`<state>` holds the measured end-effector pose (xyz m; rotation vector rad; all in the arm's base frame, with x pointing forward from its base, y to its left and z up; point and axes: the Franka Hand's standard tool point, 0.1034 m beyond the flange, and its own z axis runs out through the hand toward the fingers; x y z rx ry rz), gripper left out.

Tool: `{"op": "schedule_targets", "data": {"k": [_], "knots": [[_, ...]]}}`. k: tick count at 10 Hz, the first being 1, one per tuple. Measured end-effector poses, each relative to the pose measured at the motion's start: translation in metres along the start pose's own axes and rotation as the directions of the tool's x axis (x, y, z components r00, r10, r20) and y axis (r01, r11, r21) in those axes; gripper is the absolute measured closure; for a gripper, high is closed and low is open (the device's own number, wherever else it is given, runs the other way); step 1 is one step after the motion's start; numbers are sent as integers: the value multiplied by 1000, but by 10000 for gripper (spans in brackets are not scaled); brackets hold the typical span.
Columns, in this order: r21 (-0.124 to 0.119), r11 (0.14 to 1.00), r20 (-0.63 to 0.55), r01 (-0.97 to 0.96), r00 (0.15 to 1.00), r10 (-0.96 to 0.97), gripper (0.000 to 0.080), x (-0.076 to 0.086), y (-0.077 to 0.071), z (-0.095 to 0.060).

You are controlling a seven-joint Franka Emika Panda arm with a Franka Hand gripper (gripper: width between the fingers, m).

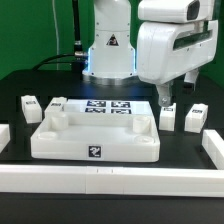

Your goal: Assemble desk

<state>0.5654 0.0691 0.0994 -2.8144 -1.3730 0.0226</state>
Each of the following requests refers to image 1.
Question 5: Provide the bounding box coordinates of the white marker sheet with tags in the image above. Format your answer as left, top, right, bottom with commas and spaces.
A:
64, 99, 152, 115

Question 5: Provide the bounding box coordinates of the white left fence block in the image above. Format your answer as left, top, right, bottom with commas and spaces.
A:
0, 124, 10, 153

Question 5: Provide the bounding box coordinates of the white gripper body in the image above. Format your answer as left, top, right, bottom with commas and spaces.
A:
136, 20, 218, 85

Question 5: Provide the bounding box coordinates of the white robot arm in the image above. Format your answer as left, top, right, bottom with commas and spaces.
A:
83, 0, 218, 107

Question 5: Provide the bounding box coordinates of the white thin cable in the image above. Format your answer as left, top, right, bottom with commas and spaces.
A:
51, 0, 61, 71

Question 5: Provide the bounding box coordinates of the black cable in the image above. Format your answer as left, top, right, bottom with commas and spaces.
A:
31, 0, 90, 71

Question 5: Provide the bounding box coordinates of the white desk tabletop tray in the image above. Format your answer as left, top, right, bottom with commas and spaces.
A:
31, 112, 160, 162

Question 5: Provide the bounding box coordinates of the white front fence bar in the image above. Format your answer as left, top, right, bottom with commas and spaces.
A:
0, 165, 224, 197

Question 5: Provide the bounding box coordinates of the white right fence block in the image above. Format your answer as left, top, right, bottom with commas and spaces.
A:
202, 129, 224, 170

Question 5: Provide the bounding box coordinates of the white fence block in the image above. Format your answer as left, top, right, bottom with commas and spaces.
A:
0, 124, 10, 153
202, 129, 224, 170

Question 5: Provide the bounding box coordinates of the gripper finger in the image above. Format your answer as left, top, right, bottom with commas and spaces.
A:
156, 82, 172, 106
184, 69, 199, 90

